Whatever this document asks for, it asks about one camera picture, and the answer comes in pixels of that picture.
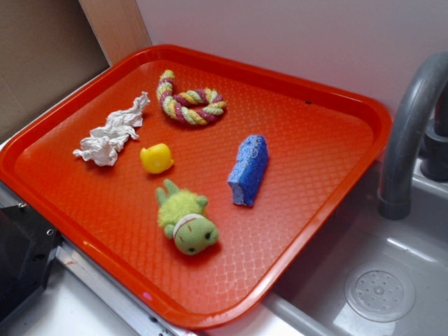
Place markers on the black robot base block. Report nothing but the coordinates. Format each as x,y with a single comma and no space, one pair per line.
28,247

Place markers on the green plush animal toy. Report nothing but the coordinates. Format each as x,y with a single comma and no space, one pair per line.
182,216

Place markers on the blue sponge piece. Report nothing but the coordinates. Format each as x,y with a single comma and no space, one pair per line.
248,172

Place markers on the red plastic tray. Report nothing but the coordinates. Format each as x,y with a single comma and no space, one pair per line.
320,140

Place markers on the yellow rubber duck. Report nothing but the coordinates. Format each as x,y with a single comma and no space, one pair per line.
156,159

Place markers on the crumpled white paper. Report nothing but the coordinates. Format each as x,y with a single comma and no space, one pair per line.
104,143

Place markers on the grey toy sink basin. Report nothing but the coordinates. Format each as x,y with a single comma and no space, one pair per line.
362,274

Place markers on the light wooden board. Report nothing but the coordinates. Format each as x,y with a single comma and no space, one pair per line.
118,27

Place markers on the brown cardboard panel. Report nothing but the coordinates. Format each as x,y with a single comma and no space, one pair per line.
48,49

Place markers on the grey toy faucet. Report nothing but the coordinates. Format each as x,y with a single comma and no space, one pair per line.
420,124

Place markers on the multicolour rope toy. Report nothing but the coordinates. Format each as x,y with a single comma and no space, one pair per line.
198,107

